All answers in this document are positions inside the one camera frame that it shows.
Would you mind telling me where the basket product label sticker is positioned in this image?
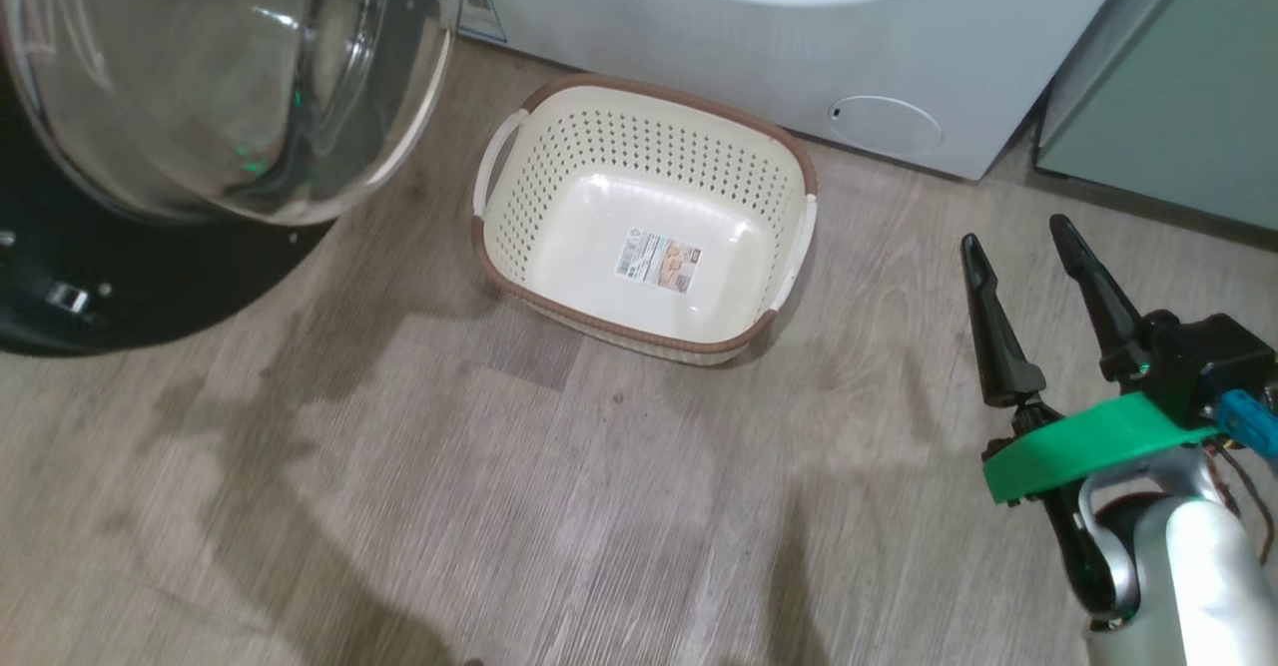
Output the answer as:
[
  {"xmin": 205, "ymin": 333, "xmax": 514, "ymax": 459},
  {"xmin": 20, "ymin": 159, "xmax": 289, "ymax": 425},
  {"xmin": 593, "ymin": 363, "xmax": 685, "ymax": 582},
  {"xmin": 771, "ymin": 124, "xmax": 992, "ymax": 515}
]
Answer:
[{"xmin": 614, "ymin": 229, "xmax": 703, "ymax": 295}]

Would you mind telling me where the pale green tall cabinet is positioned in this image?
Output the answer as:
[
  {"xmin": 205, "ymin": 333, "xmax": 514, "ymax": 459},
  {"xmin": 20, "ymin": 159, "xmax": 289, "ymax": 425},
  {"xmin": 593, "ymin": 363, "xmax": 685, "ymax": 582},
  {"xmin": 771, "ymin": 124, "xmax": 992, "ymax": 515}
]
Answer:
[{"xmin": 1035, "ymin": 0, "xmax": 1278, "ymax": 233}]

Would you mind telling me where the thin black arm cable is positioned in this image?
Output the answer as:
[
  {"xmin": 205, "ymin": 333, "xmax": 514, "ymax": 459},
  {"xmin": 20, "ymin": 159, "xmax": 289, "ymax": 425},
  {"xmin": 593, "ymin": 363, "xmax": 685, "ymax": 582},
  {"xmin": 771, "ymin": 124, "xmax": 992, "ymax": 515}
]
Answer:
[{"xmin": 1206, "ymin": 441, "xmax": 1277, "ymax": 564}]

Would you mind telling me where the cream perforated laundry basket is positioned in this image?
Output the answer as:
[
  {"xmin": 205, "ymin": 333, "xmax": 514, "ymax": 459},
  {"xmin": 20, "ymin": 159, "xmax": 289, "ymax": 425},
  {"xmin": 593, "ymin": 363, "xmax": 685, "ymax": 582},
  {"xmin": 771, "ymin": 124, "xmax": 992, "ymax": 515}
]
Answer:
[{"xmin": 471, "ymin": 73, "xmax": 820, "ymax": 365}]

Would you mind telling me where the washing machine glass door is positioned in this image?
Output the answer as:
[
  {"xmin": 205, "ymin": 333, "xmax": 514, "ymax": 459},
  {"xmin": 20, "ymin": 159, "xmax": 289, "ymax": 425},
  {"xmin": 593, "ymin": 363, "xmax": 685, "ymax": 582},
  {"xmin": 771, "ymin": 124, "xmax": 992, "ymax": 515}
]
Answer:
[{"xmin": 0, "ymin": 0, "xmax": 468, "ymax": 357}]

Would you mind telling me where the white front-load washing machine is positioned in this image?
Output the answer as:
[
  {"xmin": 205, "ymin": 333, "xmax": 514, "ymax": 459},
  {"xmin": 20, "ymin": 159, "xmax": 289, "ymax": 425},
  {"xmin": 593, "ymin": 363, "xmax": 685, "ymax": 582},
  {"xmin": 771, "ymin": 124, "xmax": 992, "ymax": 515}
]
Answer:
[{"xmin": 434, "ymin": 0, "xmax": 1145, "ymax": 183}]

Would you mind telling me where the blue camera cable connector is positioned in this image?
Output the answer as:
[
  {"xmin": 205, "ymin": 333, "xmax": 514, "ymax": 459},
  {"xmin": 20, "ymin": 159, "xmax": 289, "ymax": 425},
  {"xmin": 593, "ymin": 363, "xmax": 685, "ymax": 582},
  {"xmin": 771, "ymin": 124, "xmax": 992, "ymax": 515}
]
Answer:
[{"xmin": 1213, "ymin": 386, "xmax": 1278, "ymax": 462}]

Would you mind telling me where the blue energy label sticker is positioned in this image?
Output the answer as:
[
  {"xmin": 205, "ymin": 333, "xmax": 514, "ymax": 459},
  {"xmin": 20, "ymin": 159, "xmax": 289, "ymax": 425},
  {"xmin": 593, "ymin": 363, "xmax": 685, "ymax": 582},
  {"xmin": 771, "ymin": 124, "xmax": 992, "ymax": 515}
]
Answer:
[{"xmin": 434, "ymin": 0, "xmax": 510, "ymax": 46}]

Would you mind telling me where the round white filter cover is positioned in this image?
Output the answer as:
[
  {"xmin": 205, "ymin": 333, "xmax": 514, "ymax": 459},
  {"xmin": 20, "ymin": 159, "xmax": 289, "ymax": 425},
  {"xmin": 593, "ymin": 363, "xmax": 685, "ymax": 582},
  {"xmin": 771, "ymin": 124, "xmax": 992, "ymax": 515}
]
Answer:
[{"xmin": 827, "ymin": 95, "xmax": 945, "ymax": 158}]

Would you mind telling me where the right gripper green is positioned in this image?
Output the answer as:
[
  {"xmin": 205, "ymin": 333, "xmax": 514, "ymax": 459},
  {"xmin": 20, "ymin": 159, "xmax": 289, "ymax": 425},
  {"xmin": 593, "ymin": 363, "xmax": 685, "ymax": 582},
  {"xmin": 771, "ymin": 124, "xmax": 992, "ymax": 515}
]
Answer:
[{"xmin": 959, "ymin": 214, "xmax": 1219, "ymax": 507}]

